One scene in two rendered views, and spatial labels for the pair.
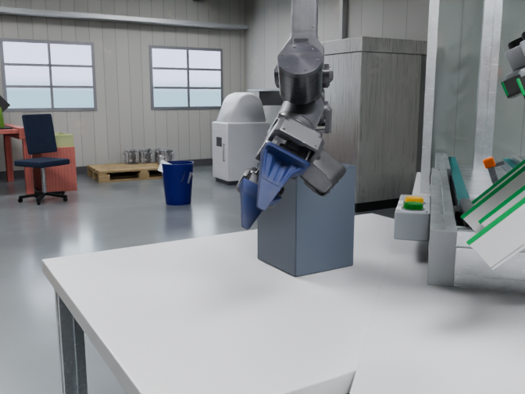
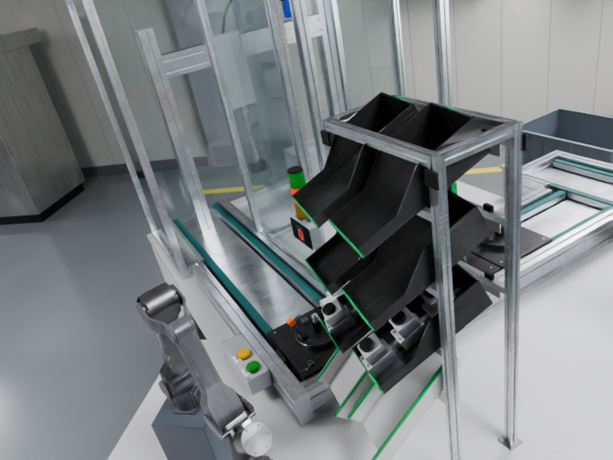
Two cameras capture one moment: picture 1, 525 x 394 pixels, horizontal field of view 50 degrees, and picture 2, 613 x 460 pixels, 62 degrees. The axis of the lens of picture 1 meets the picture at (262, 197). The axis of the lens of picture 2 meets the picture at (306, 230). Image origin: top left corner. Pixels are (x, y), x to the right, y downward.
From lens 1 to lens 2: 0.83 m
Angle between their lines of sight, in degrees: 42
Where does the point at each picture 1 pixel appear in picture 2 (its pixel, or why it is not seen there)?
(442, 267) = (306, 414)
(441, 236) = (300, 401)
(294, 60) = (255, 444)
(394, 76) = (13, 77)
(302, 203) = (212, 441)
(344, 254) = not seen: hidden behind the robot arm
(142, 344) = not seen: outside the picture
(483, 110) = (192, 187)
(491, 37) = (176, 131)
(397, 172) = (60, 167)
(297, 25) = (206, 383)
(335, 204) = not seen: hidden behind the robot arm
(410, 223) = (259, 381)
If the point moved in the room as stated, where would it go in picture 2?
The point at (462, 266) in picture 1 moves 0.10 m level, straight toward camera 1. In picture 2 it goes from (316, 406) to (333, 432)
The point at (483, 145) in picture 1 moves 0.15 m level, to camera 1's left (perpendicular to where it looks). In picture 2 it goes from (202, 212) to (175, 226)
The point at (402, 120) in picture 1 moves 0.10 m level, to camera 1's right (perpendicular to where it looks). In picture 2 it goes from (42, 117) to (51, 114)
